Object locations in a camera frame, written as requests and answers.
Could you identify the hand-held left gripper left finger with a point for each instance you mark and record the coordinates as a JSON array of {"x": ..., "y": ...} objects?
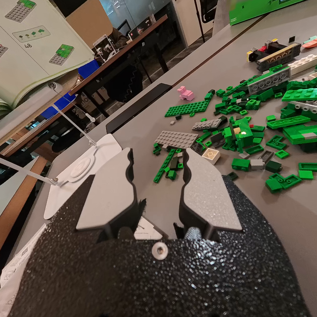
[{"x": 109, "y": 193}]

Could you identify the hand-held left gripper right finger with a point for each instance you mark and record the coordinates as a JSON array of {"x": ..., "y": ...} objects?
[{"x": 210, "y": 195}]

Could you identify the long wooden desk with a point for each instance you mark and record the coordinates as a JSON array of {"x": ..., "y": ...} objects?
[{"x": 118, "y": 54}]

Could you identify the tan desk divider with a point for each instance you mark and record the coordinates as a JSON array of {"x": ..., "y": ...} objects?
[{"x": 89, "y": 22}]

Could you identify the cream square brick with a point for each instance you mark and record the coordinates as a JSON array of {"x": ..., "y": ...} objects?
[{"x": 211, "y": 156}]

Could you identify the white book stand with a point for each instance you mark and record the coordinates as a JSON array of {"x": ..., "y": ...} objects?
[{"x": 104, "y": 146}]

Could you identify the small white printed paper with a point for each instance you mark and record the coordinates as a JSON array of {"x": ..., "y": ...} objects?
[{"x": 146, "y": 230}]

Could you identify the large grey brick plate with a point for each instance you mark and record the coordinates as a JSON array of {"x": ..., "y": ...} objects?
[{"x": 175, "y": 138}]

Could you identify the pile of loose green bricks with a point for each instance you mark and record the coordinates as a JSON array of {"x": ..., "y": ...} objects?
[{"x": 247, "y": 138}]

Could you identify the small grey brick plate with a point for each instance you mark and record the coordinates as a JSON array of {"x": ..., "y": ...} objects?
[{"x": 206, "y": 124}]

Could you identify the large green brick plate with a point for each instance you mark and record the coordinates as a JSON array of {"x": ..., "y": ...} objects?
[{"x": 185, "y": 109}]

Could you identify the pink toy pig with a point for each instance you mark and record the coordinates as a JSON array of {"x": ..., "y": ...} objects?
[{"x": 185, "y": 93}]

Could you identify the black office chair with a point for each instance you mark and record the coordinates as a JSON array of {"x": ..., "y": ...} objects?
[{"x": 126, "y": 81}]

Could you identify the white printed sheet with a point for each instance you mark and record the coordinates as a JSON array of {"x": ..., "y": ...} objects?
[{"x": 14, "y": 267}]

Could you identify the blue box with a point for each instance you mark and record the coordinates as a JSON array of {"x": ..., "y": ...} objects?
[{"x": 84, "y": 71}]

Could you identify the grey plate with holes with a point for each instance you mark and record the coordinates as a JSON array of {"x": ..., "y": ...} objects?
[{"x": 268, "y": 80}]

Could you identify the black and tan brick vehicle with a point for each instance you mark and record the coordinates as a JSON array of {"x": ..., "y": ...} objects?
[{"x": 272, "y": 55}]

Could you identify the long white brick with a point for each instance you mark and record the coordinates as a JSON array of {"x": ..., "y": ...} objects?
[{"x": 302, "y": 64}]

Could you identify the dark toy box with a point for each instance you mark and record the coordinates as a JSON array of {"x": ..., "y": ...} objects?
[{"x": 141, "y": 28}]

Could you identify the open brick instruction booklet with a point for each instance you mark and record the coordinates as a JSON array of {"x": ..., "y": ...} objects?
[{"x": 37, "y": 29}]

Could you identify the orange brick separator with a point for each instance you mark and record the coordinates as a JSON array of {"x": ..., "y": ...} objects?
[{"x": 310, "y": 44}]

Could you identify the green toy brick box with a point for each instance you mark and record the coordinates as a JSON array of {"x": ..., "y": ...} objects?
[{"x": 260, "y": 12}]

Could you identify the white frame stand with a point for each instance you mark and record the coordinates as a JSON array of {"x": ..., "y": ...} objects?
[{"x": 104, "y": 47}]

